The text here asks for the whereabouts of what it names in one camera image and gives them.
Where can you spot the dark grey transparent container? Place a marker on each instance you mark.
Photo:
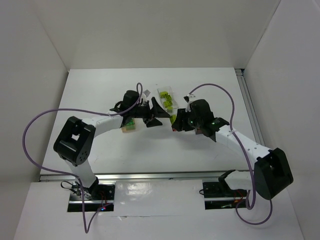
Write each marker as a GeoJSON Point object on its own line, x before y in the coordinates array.
{"type": "Point", "coordinates": [198, 131]}

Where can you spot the aluminium rail right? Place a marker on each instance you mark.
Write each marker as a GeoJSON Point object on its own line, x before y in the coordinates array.
{"type": "Point", "coordinates": [249, 106]}

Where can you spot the clear transparent container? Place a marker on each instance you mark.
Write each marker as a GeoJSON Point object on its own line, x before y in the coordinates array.
{"type": "Point", "coordinates": [171, 93]}

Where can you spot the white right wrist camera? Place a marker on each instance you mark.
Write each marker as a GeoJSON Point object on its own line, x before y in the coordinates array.
{"type": "Point", "coordinates": [189, 99]}

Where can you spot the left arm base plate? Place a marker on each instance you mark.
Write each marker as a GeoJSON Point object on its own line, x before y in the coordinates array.
{"type": "Point", "coordinates": [102, 198]}

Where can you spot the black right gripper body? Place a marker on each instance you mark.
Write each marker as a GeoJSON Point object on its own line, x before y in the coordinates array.
{"type": "Point", "coordinates": [184, 122]}

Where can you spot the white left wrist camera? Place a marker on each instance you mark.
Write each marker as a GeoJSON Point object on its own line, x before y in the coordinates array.
{"type": "Point", "coordinates": [146, 93]}

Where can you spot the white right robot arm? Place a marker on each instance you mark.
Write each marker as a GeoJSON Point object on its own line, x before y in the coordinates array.
{"type": "Point", "coordinates": [270, 171]}

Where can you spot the lime lego brick small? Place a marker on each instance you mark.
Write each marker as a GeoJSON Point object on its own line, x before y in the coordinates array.
{"type": "Point", "coordinates": [163, 94]}

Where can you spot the aluminium rail front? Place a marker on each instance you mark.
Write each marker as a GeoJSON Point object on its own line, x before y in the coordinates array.
{"type": "Point", "coordinates": [160, 176]}

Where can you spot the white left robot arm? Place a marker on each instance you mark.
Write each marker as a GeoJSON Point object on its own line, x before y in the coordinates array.
{"type": "Point", "coordinates": [74, 142]}

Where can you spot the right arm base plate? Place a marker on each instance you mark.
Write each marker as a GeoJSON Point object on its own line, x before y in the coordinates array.
{"type": "Point", "coordinates": [217, 196]}

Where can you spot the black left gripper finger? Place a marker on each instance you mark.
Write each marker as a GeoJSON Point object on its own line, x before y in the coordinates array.
{"type": "Point", "coordinates": [157, 110]}
{"type": "Point", "coordinates": [152, 122]}

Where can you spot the aluminium rail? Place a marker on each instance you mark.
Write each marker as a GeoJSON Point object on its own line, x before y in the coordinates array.
{"type": "Point", "coordinates": [160, 176]}
{"type": "Point", "coordinates": [249, 106]}

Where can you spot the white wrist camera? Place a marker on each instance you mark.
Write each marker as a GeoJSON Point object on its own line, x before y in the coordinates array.
{"type": "Point", "coordinates": [189, 99]}
{"type": "Point", "coordinates": [146, 93]}

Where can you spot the green lego brick small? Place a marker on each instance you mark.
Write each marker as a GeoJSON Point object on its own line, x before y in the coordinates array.
{"type": "Point", "coordinates": [130, 125]}

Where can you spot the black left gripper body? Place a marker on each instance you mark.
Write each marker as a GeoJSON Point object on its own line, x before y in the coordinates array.
{"type": "Point", "coordinates": [149, 113]}

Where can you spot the orange transparent container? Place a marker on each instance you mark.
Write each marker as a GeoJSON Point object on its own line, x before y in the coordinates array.
{"type": "Point", "coordinates": [124, 130]}

